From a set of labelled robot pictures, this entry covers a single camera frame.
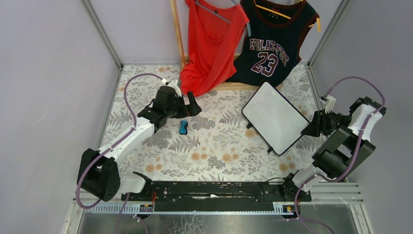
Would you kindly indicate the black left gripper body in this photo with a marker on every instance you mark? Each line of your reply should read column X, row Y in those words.
column 182, row 105

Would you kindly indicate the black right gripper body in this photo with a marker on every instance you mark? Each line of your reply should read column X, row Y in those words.
column 318, row 122

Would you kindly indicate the blue whiteboard eraser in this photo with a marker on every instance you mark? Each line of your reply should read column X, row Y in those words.
column 183, row 129

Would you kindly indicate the white whiteboard black frame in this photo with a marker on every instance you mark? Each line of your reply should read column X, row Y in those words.
column 278, row 122

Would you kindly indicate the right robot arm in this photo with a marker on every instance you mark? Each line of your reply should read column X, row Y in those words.
column 347, row 145

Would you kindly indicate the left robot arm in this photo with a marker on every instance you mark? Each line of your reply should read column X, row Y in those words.
column 99, row 172

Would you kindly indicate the floral table mat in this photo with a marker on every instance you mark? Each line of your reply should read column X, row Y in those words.
column 218, row 146

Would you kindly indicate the wooden clothes rack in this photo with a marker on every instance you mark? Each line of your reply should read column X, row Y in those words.
column 225, row 86

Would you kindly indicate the red tank top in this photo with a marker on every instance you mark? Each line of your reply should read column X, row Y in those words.
column 213, row 37

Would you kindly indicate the navy basketball jersey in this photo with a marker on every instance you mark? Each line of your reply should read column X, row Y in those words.
column 272, row 50

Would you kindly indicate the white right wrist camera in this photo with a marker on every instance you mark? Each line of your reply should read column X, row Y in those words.
column 329, row 102

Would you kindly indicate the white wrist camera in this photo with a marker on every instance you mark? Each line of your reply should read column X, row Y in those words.
column 329, row 102
column 173, row 84

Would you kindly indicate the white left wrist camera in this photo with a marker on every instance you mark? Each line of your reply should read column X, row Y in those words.
column 173, row 84

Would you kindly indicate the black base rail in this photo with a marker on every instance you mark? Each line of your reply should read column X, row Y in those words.
column 186, row 196

